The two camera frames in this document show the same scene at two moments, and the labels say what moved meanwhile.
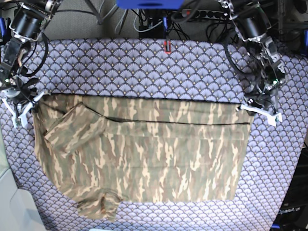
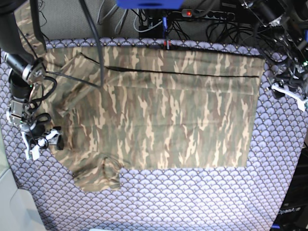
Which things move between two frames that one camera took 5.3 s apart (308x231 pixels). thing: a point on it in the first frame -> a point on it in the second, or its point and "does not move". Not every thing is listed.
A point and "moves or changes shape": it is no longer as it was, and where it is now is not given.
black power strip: [203, 14] does not move
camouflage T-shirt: [102, 150] moves or changes shape
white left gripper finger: [272, 118] -> [301, 101]
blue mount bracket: [149, 4] does not move
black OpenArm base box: [293, 214] does not move
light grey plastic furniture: [17, 212] does not move
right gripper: [18, 92] -> [37, 129]
